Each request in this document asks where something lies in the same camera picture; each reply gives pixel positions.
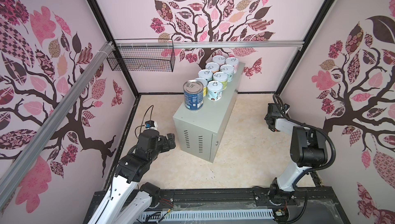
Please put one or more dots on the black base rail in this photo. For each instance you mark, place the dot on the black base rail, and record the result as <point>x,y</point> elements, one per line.
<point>198,197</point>

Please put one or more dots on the orange labelled can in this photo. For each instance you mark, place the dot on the orange labelled can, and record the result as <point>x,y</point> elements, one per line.
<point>213,67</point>

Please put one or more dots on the grey metal cabinet box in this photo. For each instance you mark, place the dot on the grey metal cabinet box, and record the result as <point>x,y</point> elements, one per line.
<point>200,132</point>

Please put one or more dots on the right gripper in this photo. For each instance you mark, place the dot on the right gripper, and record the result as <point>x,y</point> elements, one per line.
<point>266,117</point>

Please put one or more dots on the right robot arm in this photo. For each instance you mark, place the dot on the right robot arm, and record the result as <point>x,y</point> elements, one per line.
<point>311,150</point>

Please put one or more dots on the left aluminium rail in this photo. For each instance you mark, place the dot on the left aluminium rail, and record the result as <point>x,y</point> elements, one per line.
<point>19,168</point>

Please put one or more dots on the yellow labelled can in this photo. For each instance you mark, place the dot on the yellow labelled can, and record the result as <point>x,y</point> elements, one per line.
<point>204,83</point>

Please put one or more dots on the tall blue labelled can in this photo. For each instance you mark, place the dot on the tall blue labelled can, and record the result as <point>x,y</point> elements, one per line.
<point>193,95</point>

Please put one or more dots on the grey teal can front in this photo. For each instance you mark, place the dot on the grey teal can front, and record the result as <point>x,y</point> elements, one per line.
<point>229,71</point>

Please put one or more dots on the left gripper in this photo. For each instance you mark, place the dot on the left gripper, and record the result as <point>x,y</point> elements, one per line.
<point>166,147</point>

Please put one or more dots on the green labelled can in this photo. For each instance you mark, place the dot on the green labelled can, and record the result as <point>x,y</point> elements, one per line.
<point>222,78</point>

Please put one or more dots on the white slotted cable duct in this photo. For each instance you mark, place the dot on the white slotted cable duct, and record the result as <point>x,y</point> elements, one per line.
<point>205,215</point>

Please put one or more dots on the back aluminium rail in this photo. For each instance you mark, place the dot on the back aluminium rail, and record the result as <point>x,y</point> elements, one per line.
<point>219,44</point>

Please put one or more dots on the black corner frame post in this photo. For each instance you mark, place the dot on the black corner frame post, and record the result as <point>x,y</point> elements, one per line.
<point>94,6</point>

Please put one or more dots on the black wire mesh basket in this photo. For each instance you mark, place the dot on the black wire mesh basket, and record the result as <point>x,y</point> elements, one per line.
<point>148,55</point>

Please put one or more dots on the small light blue can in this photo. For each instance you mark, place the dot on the small light blue can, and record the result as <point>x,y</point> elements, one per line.
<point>206,74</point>

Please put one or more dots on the black right corner post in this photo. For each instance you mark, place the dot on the black right corner post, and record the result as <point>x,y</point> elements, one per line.
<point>311,33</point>

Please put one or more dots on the pink white labelled can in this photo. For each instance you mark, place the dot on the pink white labelled can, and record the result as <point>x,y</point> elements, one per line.
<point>233,61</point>

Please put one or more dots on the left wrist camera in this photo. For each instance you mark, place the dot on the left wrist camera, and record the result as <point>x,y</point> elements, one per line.
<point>151,125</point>

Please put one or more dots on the aluminium rail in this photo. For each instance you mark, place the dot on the aluminium rail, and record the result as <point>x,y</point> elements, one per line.
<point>19,168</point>
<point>219,44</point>

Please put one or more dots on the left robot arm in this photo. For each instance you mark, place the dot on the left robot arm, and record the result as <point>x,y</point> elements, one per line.
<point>128,174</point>

